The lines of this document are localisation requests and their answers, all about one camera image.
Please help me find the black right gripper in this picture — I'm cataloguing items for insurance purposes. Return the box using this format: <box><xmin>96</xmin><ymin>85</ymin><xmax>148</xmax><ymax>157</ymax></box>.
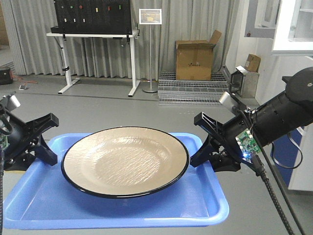
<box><xmin>190</xmin><ymin>112</ymin><xmax>253</xmax><ymax>171</ymax></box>

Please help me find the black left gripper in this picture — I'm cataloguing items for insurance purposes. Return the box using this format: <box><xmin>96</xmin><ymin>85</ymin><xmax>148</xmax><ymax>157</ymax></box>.
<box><xmin>0</xmin><ymin>107</ymin><xmax>59</xmax><ymax>170</ymax></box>

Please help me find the blue plastic tray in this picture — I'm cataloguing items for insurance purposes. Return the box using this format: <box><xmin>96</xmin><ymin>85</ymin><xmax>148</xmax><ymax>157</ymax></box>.
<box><xmin>2</xmin><ymin>132</ymin><xmax>230</xmax><ymax>230</ymax></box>

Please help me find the beige plate black rim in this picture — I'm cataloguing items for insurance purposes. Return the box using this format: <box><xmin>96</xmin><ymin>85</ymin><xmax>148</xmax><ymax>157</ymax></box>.
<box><xmin>61</xmin><ymin>126</ymin><xmax>190</xmax><ymax>198</ymax></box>

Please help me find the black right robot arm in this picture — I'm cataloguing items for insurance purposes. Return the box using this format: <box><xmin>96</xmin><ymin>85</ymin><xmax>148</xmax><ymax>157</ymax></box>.
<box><xmin>190</xmin><ymin>67</ymin><xmax>313</xmax><ymax>172</ymax></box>

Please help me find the white glass door cabinet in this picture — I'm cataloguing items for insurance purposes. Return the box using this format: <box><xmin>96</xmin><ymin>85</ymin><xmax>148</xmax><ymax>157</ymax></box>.
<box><xmin>245</xmin><ymin>0</ymin><xmax>313</xmax><ymax>57</ymax></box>

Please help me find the green circuit board left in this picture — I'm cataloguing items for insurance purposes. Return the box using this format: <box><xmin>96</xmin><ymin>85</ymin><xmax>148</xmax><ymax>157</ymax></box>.
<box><xmin>0</xmin><ymin>134</ymin><xmax>10</xmax><ymax>151</ymax></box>

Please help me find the green circuit board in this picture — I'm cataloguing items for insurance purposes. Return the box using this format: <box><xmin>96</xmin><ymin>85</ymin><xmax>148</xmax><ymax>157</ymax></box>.
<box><xmin>0</xmin><ymin>134</ymin><xmax>10</xmax><ymax>151</ymax></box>
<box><xmin>235</xmin><ymin>129</ymin><xmax>261</xmax><ymax>163</ymax></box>

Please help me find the green circuit board right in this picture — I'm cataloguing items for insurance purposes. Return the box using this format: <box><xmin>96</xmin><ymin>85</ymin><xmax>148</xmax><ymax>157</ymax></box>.
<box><xmin>235</xmin><ymin>129</ymin><xmax>261</xmax><ymax>163</ymax></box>

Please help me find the metal grate platform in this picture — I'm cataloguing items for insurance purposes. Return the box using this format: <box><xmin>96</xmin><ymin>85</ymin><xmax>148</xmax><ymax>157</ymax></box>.
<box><xmin>157</xmin><ymin>72</ymin><xmax>228</xmax><ymax>106</ymax></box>

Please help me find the metal box with window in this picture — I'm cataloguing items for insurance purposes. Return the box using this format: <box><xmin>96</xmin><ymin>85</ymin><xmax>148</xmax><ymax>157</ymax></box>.
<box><xmin>229</xmin><ymin>66</ymin><xmax>259</xmax><ymax>98</ymax></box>

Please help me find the large cardboard box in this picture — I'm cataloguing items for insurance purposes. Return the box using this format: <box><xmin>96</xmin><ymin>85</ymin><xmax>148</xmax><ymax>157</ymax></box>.
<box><xmin>176</xmin><ymin>30</ymin><xmax>222</xmax><ymax>81</ymax></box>

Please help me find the white standing desk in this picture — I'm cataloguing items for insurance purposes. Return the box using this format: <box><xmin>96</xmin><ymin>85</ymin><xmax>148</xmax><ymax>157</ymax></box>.
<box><xmin>46</xmin><ymin>30</ymin><xmax>141</xmax><ymax>98</ymax></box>

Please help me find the small cardboard box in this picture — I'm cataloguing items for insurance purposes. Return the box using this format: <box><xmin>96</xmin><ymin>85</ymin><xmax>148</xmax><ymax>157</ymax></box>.
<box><xmin>245</xmin><ymin>54</ymin><xmax>261</xmax><ymax>72</ymax></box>

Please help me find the black pegboard panel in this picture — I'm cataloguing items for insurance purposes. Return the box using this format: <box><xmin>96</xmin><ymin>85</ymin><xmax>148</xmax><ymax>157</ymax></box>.
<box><xmin>51</xmin><ymin>0</ymin><xmax>132</xmax><ymax>35</ymax></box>

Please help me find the sign on metal stand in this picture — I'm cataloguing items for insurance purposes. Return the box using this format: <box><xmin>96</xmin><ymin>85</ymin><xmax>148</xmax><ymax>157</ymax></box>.
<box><xmin>139</xmin><ymin>8</ymin><xmax>162</xmax><ymax>94</ymax></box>

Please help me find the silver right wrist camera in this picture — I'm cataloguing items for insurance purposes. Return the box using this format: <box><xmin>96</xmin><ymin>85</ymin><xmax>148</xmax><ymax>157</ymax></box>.
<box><xmin>219</xmin><ymin>92</ymin><xmax>247</xmax><ymax>115</ymax></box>

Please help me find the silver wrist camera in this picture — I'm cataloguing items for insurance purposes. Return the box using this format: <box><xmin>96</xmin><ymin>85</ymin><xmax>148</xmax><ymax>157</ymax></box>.
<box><xmin>219</xmin><ymin>92</ymin><xmax>247</xmax><ymax>115</ymax></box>
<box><xmin>0</xmin><ymin>92</ymin><xmax>21</xmax><ymax>112</ymax></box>

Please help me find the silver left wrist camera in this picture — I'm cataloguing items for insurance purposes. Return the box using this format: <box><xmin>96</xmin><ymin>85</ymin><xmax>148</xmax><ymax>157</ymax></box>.
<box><xmin>0</xmin><ymin>92</ymin><xmax>21</xmax><ymax>112</ymax></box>

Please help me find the black braided cable right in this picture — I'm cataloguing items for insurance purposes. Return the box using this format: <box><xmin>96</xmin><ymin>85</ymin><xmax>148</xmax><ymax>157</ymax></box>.
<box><xmin>251</xmin><ymin>156</ymin><xmax>306</xmax><ymax>235</ymax></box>

